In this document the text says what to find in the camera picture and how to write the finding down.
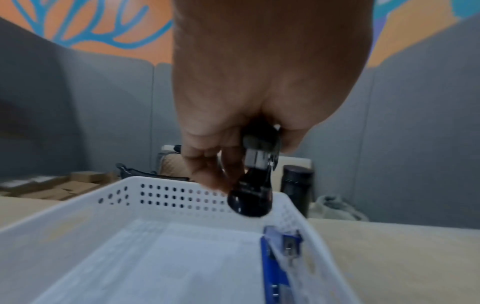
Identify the person's left hand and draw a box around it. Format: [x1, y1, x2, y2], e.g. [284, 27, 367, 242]
[171, 0, 377, 195]

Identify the black stapler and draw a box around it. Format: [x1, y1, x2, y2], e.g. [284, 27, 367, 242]
[227, 118, 282, 218]

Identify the black cylindrical bottle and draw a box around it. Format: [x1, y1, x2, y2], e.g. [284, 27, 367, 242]
[281, 165, 314, 219]

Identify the beige chair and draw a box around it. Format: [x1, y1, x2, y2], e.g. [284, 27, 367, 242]
[157, 144, 312, 194]

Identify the grey crumpled cloth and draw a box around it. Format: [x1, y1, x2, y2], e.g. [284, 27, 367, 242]
[309, 194, 370, 222]

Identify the grey partition panel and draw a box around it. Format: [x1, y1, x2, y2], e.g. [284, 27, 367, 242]
[0, 16, 480, 229]

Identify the blue stapler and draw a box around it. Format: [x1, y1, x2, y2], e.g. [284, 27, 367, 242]
[260, 225, 304, 304]

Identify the white perforated plastic basket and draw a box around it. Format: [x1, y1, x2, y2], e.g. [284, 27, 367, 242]
[0, 176, 363, 304]

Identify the pile of cardboard boxes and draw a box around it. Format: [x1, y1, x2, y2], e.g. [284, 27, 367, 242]
[0, 171, 123, 201]

